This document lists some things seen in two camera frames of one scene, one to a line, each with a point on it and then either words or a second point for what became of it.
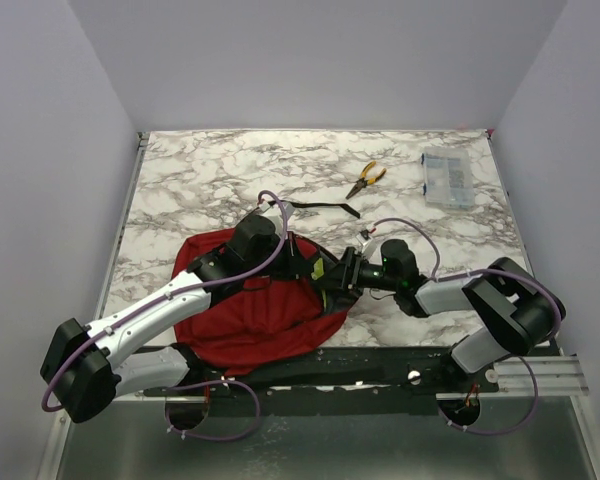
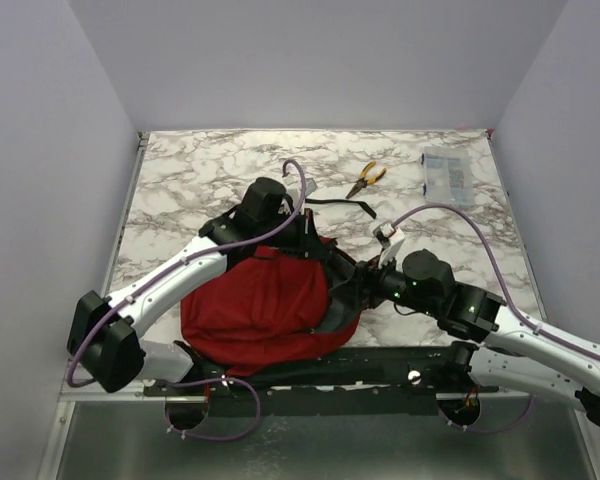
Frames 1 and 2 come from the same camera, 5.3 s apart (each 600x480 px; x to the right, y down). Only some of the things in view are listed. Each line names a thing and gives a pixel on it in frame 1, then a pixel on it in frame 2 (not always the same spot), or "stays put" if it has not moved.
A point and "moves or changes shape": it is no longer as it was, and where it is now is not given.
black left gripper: (297, 265) -> (308, 244)
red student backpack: (248, 325) moves or changes shape
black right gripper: (345, 274) -> (368, 274)
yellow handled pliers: (364, 181) stays put
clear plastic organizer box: (449, 178) stays put
